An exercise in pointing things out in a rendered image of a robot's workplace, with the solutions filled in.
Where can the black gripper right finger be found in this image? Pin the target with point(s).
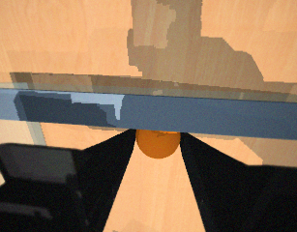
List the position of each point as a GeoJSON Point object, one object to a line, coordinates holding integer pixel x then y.
{"type": "Point", "coordinates": [231, 196]}

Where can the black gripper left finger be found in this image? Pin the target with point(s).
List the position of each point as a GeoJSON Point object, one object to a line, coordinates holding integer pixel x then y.
{"type": "Point", "coordinates": [93, 175]}

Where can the orange ball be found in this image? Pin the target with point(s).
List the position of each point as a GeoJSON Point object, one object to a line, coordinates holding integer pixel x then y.
{"type": "Point", "coordinates": [157, 144]}

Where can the clear l-shaped low wall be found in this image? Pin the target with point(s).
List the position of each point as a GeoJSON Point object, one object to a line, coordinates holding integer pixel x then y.
{"type": "Point", "coordinates": [31, 132]}

